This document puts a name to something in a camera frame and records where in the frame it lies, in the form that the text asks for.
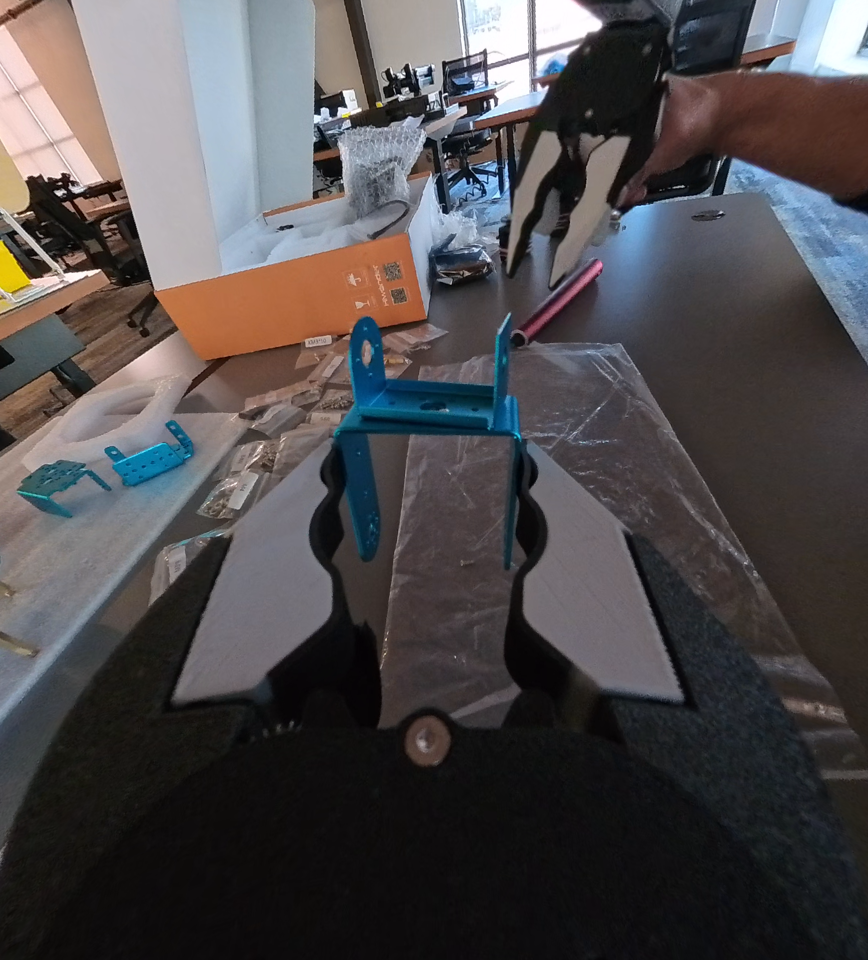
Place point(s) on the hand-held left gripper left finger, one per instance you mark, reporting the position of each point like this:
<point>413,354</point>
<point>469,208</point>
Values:
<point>261,600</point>

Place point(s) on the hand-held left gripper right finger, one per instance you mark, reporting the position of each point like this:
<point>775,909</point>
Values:
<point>599,600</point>

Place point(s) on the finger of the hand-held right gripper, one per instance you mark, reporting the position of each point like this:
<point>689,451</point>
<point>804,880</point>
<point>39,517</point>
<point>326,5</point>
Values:
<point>599,195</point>
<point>535,180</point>

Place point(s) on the long-legged blue U bracket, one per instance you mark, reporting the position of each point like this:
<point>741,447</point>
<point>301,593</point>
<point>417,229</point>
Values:
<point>362,495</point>

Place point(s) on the short-legged blue U bracket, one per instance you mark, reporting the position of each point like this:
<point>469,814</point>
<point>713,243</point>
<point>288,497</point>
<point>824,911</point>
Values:
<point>404,401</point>

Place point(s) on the person's right forearm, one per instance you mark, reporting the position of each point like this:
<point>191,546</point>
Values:
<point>794,127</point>

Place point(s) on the person's right hand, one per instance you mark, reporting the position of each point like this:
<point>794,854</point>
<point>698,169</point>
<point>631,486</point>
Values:
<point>685,127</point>

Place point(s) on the red electric screwdriver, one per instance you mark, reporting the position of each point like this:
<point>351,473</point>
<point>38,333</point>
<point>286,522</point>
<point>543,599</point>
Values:
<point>561,296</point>

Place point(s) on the dark plastic parts bag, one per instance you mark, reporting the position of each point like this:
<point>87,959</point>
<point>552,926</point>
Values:
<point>464,266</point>

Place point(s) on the black office chair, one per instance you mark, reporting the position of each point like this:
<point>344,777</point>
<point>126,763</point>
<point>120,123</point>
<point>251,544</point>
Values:
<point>464,75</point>
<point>130,247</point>

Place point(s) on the clear plastic bag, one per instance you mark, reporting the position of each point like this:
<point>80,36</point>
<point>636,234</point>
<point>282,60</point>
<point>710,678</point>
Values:
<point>614,465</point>

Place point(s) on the bubble wrap bundle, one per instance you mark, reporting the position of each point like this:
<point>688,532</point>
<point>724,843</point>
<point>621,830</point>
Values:
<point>377,169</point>

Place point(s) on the pile of small screw bags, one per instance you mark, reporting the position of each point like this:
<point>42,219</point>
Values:
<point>284,416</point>

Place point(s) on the white foam sheet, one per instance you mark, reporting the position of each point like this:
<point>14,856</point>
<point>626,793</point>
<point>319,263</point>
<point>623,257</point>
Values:
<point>66,585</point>

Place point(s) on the orange and white cardboard box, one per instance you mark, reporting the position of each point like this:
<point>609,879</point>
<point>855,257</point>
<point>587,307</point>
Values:
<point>291,300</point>

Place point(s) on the blue flat plate bracket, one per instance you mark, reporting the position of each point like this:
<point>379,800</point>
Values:
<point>145,465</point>

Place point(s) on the teal perforated bracket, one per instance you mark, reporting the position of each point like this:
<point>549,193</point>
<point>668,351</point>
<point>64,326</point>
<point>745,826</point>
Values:
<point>51,480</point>

